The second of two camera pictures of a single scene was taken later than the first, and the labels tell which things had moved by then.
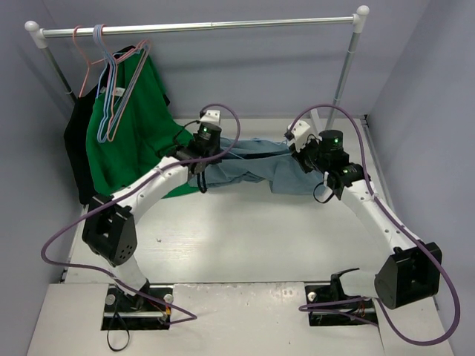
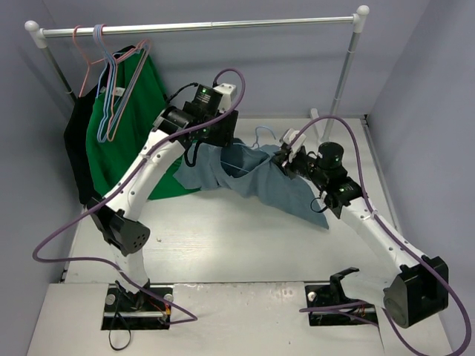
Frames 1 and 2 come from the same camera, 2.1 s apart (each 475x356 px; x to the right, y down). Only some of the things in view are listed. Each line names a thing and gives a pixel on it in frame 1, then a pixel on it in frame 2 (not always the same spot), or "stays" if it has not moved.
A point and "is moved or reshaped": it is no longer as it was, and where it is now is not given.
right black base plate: x=329 y=305 stays
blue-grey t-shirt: x=253 y=160 is moved or reshaped
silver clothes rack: x=38 y=36 stays
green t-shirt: x=130 y=126 stays
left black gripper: x=200 y=163 to x=221 y=132
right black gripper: x=304 y=157 to x=283 y=160
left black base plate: x=149 y=309 stays
